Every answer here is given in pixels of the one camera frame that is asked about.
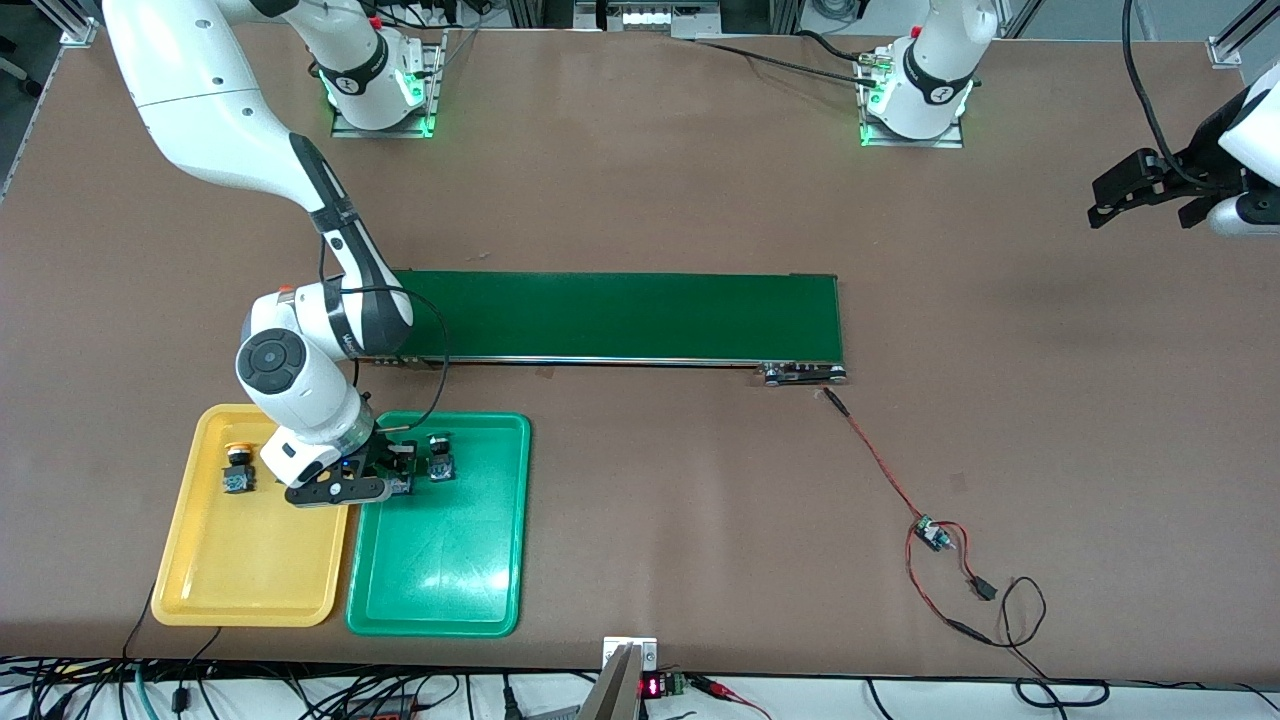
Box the black cable loop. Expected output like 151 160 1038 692
945 575 1111 711

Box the green conveyor belt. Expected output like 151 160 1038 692
372 268 848 387

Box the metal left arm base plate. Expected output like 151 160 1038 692
856 55 966 149

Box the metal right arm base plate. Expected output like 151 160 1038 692
330 30 448 139

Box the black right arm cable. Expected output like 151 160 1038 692
318 230 451 436

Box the aluminium frame rack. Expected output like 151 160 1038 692
505 0 806 41

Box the black table cable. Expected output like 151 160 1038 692
690 30 886 89

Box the yellow plastic tray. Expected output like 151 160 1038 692
150 403 362 628

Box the black cable with plug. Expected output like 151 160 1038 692
172 627 223 713

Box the yellow push button switch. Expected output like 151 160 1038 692
220 441 257 496

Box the aluminium profile post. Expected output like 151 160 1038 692
28 0 101 47
1207 0 1280 69

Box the metal bracket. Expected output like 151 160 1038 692
578 636 659 720

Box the red wire black connector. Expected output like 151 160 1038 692
904 520 999 626

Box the lit control box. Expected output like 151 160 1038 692
575 0 723 39

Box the red clip lead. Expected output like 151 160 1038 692
690 676 776 720

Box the green plastic tray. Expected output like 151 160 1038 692
345 410 532 638

